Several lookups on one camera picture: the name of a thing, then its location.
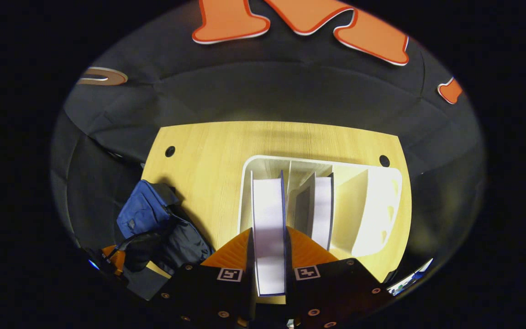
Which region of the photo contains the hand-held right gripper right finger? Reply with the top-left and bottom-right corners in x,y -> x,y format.
285,227 -> 394,329

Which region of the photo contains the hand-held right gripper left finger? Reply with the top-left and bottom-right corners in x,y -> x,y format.
151,228 -> 257,328

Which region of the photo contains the blue schoolbag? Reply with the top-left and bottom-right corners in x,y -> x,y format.
117,179 -> 214,276

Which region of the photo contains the blue spine book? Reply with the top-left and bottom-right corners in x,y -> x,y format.
250,170 -> 289,297

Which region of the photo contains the white spine book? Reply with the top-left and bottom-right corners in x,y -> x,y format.
293,171 -> 336,251

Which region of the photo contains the white bookshelf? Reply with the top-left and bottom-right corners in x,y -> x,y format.
238,155 -> 403,259

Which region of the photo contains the white printed sheet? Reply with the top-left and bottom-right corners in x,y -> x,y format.
388,258 -> 434,296

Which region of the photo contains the black backdrop cloth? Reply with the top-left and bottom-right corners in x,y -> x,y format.
51,0 -> 487,286

